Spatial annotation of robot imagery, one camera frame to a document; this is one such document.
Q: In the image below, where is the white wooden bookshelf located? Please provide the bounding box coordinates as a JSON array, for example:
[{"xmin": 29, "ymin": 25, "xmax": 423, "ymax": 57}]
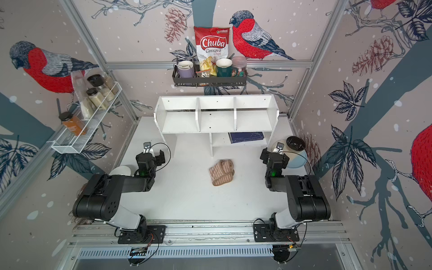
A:
[{"xmin": 154, "ymin": 94, "xmax": 280, "ymax": 155}]

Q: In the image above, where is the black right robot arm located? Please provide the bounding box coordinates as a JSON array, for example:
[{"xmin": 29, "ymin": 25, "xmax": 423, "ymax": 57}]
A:
[{"xmin": 253, "ymin": 148, "xmax": 331, "ymax": 242}]

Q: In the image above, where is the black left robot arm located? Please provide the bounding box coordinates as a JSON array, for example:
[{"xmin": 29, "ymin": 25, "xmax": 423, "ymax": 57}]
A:
[{"xmin": 72, "ymin": 150, "xmax": 166, "ymax": 245}]

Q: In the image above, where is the cream and blue plate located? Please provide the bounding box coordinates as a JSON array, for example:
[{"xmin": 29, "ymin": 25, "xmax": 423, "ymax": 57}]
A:
[{"xmin": 270, "ymin": 140, "xmax": 308, "ymax": 169}]

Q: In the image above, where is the white bowl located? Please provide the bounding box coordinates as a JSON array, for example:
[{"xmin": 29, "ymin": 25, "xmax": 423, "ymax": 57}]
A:
[{"xmin": 109, "ymin": 165, "xmax": 132, "ymax": 176}]

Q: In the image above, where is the black bowl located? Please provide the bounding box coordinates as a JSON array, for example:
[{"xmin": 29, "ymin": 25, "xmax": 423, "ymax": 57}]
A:
[{"xmin": 286, "ymin": 136, "xmax": 306, "ymax": 152}]

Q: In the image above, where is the dark blue book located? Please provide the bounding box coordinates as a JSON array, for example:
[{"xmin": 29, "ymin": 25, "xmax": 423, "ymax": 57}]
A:
[{"xmin": 228, "ymin": 132, "xmax": 264, "ymax": 144}]

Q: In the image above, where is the clear plastic bag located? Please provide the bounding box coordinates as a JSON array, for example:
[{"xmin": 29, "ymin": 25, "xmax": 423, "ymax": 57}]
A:
[{"xmin": 71, "ymin": 71, "xmax": 95, "ymax": 120}]

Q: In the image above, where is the black lid spice jar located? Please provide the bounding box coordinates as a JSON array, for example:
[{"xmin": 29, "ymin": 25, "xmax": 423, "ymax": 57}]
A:
[
  {"xmin": 87, "ymin": 74, "xmax": 115, "ymax": 102},
  {"xmin": 86, "ymin": 88, "xmax": 109, "ymax": 110}
]

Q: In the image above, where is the orange spice jar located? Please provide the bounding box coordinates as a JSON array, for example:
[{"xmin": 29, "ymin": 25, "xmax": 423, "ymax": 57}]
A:
[{"xmin": 58, "ymin": 111, "xmax": 87, "ymax": 136}]

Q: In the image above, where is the pink lidded jar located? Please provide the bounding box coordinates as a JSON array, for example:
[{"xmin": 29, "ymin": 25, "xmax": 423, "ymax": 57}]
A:
[{"xmin": 231, "ymin": 56, "xmax": 247, "ymax": 77}]

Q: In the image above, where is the lilac mug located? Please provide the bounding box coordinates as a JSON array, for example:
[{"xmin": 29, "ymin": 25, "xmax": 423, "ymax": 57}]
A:
[{"xmin": 176, "ymin": 60, "xmax": 195, "ymax": 78}]

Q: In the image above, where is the green mug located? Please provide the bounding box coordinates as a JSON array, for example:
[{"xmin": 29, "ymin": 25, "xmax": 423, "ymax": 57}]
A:
[{"xmin": 216, "ymin": 58, "xmax": 232, "ymax": 78}]

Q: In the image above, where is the yellow snack packet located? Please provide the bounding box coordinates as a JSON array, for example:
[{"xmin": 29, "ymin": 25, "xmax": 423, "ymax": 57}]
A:
[{"xmin": 200, "ymin": 56, "xmax": 217, "ymax": 77}]

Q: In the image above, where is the red Chuba chips bag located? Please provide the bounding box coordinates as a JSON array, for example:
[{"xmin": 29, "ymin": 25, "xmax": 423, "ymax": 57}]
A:
[{"xmin": 194, "ymin": 27, "xmax": 230, "ymax": 63}]

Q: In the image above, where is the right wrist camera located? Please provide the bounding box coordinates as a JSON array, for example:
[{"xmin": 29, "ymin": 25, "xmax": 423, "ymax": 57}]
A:
[{"xmin": 276, "ymin": 142, "xmax": 285, "ymax": 153}]

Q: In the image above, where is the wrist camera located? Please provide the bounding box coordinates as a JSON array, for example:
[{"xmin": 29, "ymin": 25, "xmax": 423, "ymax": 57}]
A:
[
  {"xmin": 143, "ymin": 142, "xmax": 152, "ymax": 154},
  {"xmin": 276, "ymin": 142, "xmax": 285, "ymax": 153}
]

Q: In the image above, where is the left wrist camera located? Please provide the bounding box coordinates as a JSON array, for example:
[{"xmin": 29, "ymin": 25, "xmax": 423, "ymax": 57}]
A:
[{"xmin": 143, "ymin": 142, "xmax": 152, "ymax": 154}]

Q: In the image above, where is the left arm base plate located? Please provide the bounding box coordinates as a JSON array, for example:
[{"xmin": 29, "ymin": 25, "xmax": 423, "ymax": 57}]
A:
[{"xmin": 118, "ymin": 225, "xmax": 166, "ymax": 245}]

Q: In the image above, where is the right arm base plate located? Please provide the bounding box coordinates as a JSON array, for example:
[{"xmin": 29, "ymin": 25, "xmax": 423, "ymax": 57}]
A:
[{"xmin": 253, "ymin": 223, "xmax": 300, "ymax": 243}]

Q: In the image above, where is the white wire wall rack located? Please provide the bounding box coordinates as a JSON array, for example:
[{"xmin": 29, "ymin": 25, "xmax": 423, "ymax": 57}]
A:
[{"xmin": 51, "ymin": 81, "xmax": 123, "ymax": 154}]

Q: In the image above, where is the aluminium mounting rail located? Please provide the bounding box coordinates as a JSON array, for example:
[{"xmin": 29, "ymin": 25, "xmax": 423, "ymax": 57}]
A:
[{"xmin": 66, "ymin": 219, "xmax": 351, "ymax": 246}]

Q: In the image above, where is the black wall basket shelf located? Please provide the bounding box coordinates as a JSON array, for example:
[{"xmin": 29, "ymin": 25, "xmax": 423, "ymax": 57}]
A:
[{"xmin": 172, "ymin": 66, "xmax": 248, "ymax": 87}]

